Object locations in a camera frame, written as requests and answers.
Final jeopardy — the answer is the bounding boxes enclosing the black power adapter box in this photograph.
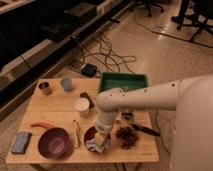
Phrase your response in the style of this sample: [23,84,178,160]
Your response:
[81,63,97,77]

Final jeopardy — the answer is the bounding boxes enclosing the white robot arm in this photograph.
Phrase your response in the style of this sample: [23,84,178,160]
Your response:
[95,74,213,171]

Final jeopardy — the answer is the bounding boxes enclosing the blue sponge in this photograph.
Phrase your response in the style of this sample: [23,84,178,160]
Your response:
[11,132,32,154]

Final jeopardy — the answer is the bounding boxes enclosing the light blue towel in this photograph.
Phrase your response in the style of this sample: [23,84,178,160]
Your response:
[85,138,111,153]

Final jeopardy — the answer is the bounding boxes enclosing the office chair base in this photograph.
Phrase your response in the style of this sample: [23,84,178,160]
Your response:
[130,0,164,17]

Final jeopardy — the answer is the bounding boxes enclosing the pile of brown nuts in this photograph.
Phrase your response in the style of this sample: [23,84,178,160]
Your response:
[116,126,139,149]

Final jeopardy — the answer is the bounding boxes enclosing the white lidded cup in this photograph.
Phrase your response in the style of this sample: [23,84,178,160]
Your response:
[74,98,90,117]

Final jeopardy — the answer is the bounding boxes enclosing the small dark purple object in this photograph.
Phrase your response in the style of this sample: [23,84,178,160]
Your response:
[121,113,134,120]

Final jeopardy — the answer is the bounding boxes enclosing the black floor cables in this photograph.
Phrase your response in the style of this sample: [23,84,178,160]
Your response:
[68,31,138,75]

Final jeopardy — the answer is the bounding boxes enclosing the purple bowl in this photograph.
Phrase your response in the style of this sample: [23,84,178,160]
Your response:
[38,127,71,158]

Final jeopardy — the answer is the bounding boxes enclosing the blue grey cup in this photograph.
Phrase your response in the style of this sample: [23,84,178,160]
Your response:
[60,77,72,92]

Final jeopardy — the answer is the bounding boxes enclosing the green plastic tray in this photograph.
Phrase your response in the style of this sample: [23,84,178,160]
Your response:
[98,72,148,93]

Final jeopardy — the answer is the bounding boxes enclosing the black handled knife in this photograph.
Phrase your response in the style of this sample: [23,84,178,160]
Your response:
[130,124,160,136]

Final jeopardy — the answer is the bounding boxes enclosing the red bowl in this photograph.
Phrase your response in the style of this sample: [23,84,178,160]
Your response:
[83,125,112,154]

